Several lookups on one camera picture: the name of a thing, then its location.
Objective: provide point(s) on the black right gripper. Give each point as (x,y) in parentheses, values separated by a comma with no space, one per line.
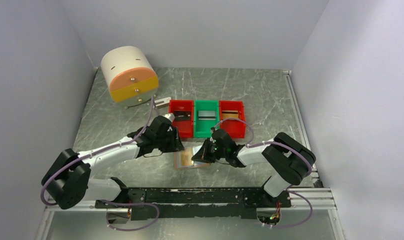
(202,155)

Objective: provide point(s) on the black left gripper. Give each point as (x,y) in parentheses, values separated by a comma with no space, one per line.
(176,145)

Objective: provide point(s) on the tan leather card holder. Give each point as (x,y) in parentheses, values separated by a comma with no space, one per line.
(197,164)

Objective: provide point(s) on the gold credit card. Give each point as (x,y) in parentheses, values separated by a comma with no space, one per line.
(229,114)

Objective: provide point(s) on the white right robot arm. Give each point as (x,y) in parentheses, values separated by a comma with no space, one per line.
(290,160)

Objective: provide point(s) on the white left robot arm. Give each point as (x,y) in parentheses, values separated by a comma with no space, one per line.
(70,179)

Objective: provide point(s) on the black credit card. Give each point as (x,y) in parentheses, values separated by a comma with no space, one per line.
(181,116)

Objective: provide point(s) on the red bin with black card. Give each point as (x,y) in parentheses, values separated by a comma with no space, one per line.
(185,128)

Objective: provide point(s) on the silver credit card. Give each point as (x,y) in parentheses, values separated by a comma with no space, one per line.
(206,115)

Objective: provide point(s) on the small white grey block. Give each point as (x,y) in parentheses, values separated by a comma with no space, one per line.
(162,102)

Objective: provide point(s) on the green plastic bin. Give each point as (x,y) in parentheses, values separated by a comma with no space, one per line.
(202,128)

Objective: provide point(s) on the round white drawer cabinet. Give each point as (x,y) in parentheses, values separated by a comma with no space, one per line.
(130,78)

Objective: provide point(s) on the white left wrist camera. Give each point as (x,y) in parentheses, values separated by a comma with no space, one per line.
(169,116)

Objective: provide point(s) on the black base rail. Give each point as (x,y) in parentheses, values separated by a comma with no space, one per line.
(205,202)

